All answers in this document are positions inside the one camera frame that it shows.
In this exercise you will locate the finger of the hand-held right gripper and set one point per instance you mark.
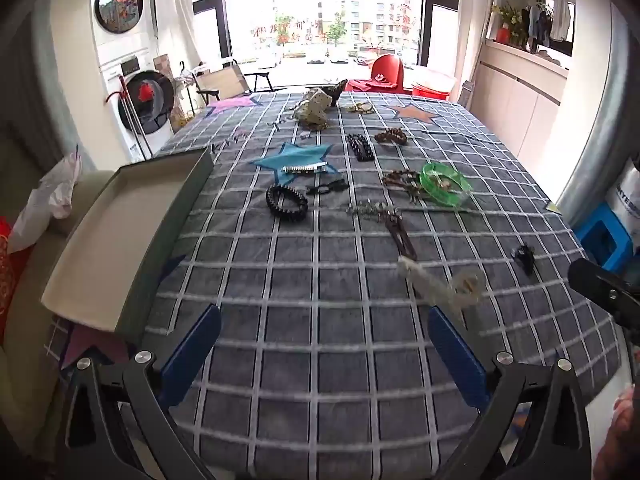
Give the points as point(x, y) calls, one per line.
point(595, 282)

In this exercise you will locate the small black claw clip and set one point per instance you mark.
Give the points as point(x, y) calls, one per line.
point(524, 257)

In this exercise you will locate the person's right hand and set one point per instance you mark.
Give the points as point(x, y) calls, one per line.
point(620, 440)

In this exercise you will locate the black hair clip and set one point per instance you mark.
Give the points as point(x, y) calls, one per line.
point(326, 187)

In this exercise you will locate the silver comb hair clip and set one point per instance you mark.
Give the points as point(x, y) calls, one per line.
point(304, 169)

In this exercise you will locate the beige folding chair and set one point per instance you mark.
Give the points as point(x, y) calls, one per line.
point(225, 82)

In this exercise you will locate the black pointed hair claw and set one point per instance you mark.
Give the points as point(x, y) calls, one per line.
point(336, 91)

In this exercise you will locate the red plastic chair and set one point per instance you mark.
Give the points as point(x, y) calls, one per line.
point(387, 72)

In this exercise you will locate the white washing machine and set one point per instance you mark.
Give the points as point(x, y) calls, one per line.
point(147, 105)

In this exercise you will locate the green translucent bangle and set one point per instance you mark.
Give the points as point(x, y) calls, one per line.
point(445, 184)

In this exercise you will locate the red plastic basin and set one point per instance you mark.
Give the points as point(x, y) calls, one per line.
point(432, 87)

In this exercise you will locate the gold hair clip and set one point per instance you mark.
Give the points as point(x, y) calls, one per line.
point(320, 125)

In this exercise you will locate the yellow flowers in red vase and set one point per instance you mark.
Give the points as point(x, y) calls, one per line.
point(507, 22)

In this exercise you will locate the grey shallow box tray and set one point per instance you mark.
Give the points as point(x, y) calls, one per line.
point(115, 240)

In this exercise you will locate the white printed sack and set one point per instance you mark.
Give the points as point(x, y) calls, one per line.
point(627, 200)

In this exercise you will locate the beige sofa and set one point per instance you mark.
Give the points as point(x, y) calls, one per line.
point(30, 280)

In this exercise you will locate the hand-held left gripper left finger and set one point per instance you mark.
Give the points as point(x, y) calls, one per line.
point(192, 355)

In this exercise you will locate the red patterned cushion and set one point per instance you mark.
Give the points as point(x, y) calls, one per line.
point(7, 270)

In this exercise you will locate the brown snap hair clip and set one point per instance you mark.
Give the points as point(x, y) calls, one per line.
point(401, 236)

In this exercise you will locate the hanging clothes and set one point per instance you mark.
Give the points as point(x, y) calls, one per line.
point(547, 17)

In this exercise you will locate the blue plastic stool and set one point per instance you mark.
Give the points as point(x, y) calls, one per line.
point(602, 237)

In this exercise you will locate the white plastic bag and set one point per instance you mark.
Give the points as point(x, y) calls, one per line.
point(47, 195)

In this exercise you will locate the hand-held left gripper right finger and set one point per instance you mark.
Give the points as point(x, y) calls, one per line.
point(457, 360)

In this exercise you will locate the white low cabinet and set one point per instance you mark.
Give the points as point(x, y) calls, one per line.
point(515, 95)

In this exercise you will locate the cream dotted scrunchie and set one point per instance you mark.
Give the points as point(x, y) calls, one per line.
point(311, 109)

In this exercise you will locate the grey plaid star blanket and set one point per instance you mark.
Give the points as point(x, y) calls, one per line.
point(320, 340)

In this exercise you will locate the clear translucent hair claw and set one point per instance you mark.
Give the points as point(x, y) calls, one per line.
point(442, 285)

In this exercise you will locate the white dryer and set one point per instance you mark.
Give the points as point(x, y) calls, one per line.
point(120, 5)

